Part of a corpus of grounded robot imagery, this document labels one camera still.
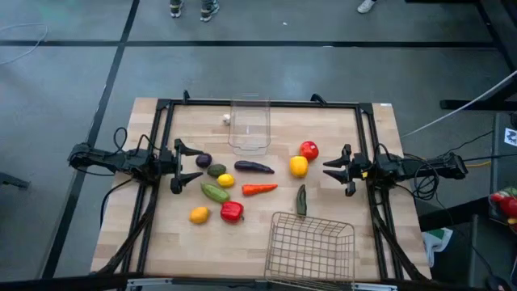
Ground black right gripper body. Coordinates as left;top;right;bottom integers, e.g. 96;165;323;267
341;143;373;198

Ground orange yellow mango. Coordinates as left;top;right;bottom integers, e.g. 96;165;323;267
188;205;211;226

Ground yellow lemon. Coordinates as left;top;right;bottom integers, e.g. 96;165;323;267
216;173;236;189

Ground orange carrot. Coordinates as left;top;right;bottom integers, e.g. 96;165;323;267
242;183;279;197

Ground box of toy produce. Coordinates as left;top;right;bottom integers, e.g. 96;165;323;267
487;186;517;234

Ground black cable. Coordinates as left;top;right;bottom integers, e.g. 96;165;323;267
373;141;441;202
99;177;135;228

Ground black metal table frame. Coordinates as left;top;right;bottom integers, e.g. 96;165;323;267
93;89;432;284

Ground purple eggplant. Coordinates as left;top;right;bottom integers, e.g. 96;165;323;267
233;159;275;175

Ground grey cabinet with sticker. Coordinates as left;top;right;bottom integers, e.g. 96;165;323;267
490;112;517;195

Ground yellow bell pepper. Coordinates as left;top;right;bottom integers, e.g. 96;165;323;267
288;155;309;179

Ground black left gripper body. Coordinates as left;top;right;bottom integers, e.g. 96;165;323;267
158;138;186;196

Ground black stand foot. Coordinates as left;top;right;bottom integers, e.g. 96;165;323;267
0;172;32;191

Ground red bell pepper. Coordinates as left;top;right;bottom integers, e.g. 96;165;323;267
220;200;246;224

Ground person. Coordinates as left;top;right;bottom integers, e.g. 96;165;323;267
356;0;377;15
169;0;221;23

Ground clear plastic bin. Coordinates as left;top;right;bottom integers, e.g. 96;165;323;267
227;95;272;157

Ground dark green avocado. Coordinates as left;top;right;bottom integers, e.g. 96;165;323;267
207;163;228;178

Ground white cable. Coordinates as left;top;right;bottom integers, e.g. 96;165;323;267
0;23;49;66
399;70;517;139

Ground wire basket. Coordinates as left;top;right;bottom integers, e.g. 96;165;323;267
264;211;356;291

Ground white green bag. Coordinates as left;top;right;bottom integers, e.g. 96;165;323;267
422;227;454;268

